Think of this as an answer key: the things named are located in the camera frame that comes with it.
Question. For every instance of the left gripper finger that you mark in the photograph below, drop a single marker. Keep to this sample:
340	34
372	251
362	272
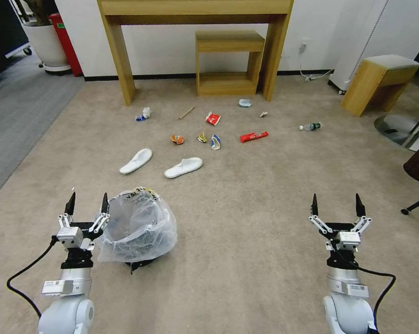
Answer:
70	205
105	206

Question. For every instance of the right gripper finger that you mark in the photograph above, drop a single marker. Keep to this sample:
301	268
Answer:
360	206
314	206

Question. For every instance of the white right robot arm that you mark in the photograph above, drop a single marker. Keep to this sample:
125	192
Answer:
346	309

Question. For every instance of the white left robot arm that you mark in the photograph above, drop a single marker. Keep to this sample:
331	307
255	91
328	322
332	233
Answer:
70	313

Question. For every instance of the clear plastic bin liner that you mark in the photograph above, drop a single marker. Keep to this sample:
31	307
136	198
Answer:
150	215

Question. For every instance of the black trash bin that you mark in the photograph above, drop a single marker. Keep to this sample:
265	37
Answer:
143	250

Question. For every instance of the white slipper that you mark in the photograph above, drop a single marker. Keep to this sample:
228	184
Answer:
183	167
137	161

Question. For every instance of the black chair leg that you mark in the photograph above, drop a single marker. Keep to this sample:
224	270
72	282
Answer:
418	205

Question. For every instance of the clear plastic bottle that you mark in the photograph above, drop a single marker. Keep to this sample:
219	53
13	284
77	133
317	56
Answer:
311	126

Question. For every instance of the round metal table base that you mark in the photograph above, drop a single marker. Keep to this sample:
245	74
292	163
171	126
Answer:
392	126

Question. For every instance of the long red snack wrapper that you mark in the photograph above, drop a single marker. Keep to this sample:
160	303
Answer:
253	137

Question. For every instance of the orange crumpled wrapper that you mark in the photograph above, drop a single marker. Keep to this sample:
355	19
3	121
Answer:
177	139

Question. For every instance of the blue white crumpled wrapper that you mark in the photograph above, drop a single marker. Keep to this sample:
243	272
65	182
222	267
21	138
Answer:
144	114

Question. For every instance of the small crumpled paper scrap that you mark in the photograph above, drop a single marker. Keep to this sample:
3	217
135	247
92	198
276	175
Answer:
263	114

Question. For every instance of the blue white crushed cup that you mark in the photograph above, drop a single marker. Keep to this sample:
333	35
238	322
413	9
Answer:
216	142

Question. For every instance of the yellow crumpled wrapper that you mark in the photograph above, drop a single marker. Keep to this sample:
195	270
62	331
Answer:
202	138

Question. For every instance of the thin wooden stick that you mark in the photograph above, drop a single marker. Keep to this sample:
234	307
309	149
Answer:
186	112

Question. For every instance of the pale blue crumpled paper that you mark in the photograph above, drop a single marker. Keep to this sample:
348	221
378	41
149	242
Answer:
245	103

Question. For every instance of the grey cushioned wooden stool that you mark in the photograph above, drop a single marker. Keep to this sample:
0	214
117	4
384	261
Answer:
373	80

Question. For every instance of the red white crumpled packet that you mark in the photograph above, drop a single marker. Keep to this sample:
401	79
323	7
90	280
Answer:
213	118

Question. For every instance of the white pot saucer stand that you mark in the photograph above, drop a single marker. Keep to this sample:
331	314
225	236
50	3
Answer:
58	68

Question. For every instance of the white wheeled cabinet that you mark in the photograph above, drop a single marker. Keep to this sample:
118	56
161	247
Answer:
345	66

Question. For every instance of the red cabinet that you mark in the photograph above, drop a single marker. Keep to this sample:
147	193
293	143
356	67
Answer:
68	45

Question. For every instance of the white plant pot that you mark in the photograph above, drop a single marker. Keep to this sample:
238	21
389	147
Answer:
47	43

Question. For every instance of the small wooden stool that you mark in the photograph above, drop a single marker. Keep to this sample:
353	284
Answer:
230	41

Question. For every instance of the black board on wheels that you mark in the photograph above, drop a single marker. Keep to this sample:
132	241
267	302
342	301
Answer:
4	31

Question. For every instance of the potted plant trunk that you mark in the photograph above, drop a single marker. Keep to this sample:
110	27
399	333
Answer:
33	12

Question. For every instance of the large wooden desk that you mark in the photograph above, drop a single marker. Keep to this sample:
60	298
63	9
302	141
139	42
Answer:
195	7

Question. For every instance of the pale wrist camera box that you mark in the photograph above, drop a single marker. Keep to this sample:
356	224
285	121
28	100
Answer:
348	240
70	237

